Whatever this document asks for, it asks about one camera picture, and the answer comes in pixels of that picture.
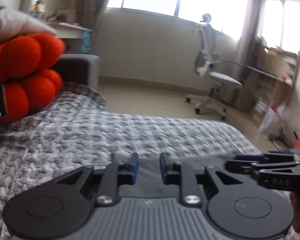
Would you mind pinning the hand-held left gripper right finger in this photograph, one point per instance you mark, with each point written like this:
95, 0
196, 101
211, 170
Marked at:
162, 167

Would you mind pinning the grey checked quilted blanket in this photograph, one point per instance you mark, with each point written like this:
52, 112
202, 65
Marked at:
115, 135

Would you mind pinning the white desk with shelves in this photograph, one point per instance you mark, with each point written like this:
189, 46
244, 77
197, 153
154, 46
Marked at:
67, 28

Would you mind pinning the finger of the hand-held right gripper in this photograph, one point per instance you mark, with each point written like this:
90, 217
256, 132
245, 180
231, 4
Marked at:
240, 166
250, 158

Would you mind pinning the white pillow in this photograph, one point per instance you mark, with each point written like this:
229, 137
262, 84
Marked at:
10, 22

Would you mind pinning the orange pumpkin cushion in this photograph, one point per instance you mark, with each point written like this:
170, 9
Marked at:
20, 60

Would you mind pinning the grey sofa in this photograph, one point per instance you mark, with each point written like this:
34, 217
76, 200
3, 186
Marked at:
77, 67

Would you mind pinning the wooden shelf desk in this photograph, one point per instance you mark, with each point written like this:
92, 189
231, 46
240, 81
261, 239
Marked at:
265, 80

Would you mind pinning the grey curtain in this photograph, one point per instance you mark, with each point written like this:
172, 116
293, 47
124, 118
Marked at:
100, 0
250, 17

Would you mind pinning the white office chair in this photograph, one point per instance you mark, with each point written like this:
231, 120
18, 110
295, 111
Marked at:
225, 80

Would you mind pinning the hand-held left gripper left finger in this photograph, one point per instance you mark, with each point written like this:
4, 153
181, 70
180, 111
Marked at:
134, 167

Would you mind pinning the blue plastic bag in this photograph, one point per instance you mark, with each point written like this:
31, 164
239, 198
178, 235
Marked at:
86, 41

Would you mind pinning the dark grey garment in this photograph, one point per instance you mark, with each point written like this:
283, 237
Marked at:
150, 180

